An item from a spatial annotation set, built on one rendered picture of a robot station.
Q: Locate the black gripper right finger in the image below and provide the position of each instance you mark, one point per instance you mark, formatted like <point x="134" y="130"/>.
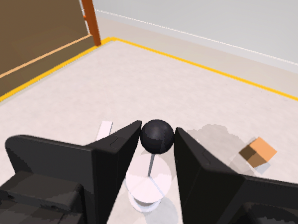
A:
<point x="211" y="192"/>

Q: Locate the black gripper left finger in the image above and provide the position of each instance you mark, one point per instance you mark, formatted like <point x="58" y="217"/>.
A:
<point x="100" y="166"/>

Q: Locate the orange cube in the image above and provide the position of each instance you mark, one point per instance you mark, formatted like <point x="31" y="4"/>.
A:
<point x="258" y="152"/>

